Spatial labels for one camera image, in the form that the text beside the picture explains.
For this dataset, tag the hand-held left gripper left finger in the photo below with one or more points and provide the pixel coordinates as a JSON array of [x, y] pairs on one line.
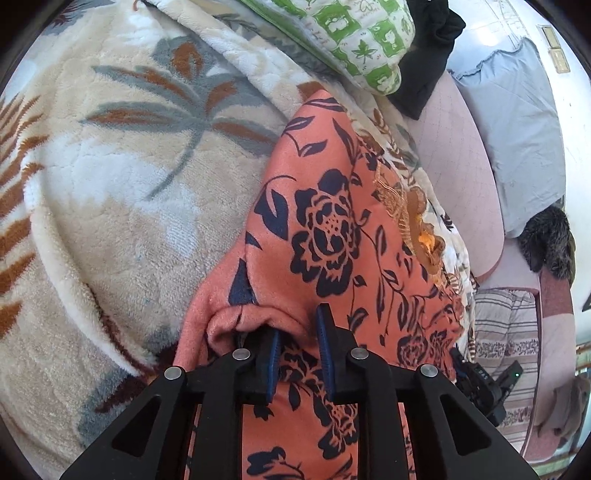
[[273, 364]]

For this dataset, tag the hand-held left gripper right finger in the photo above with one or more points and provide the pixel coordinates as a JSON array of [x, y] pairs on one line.
[[324, 350]]

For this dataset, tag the orange floral shirt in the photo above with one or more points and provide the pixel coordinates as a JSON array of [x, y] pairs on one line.
[[323, 230]]

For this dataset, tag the striped floral cushion cover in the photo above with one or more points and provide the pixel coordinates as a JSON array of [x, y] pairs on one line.
[[508, 323]]

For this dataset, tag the pink quilted cushion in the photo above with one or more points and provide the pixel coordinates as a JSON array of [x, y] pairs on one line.
[[554, 323]]

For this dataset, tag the dark fur-trimmed jacket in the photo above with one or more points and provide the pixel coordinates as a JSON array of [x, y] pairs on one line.
[[549, 235]]

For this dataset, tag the embroidered floral white cloth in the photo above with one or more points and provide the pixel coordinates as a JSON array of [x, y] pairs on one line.
[[457, 161]]

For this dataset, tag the leaf print fleece blanket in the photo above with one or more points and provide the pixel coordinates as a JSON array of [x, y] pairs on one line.
[[115, 184]]

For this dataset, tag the light blue pillow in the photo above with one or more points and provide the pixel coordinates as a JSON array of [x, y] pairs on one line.
[[517, 138]]

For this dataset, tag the black garment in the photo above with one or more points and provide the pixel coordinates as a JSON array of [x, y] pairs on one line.
[[429, 69]]

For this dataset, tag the green patterned pillow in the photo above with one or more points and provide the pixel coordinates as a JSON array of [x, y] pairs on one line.
[[360, 41]]

